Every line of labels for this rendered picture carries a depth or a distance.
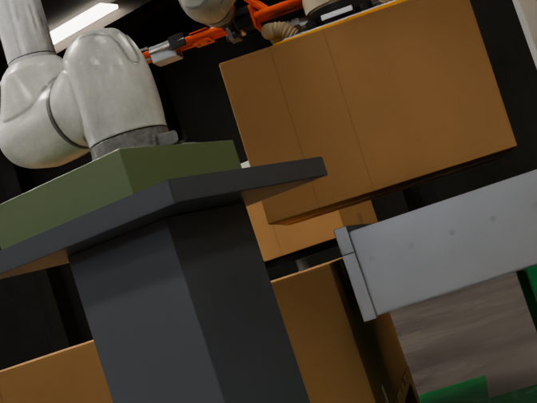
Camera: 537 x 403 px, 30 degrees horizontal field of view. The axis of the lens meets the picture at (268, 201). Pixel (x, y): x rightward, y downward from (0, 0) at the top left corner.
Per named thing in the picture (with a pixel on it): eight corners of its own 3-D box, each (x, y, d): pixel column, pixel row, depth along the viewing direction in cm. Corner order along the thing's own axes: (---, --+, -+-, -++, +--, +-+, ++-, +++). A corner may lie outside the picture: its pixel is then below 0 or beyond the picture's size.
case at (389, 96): (501, 158, 267) (455, 17, 270) (518, 145, 227) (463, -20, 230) (288, 225, 274) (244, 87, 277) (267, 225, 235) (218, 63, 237)
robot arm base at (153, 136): (150, 149, 176) (141, 118, 176) (72, 187, 189) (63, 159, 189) (216, 141, 190) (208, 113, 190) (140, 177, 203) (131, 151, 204)
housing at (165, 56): (184, 58, 266) (179, 42, 266) (177, 54, 259) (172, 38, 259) (160, 67, 267) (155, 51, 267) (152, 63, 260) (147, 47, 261)
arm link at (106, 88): (125, 127, 180) (90, 13, 182) (64, 160, 191) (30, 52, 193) (186, 121, 193) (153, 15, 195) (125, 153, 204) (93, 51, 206)
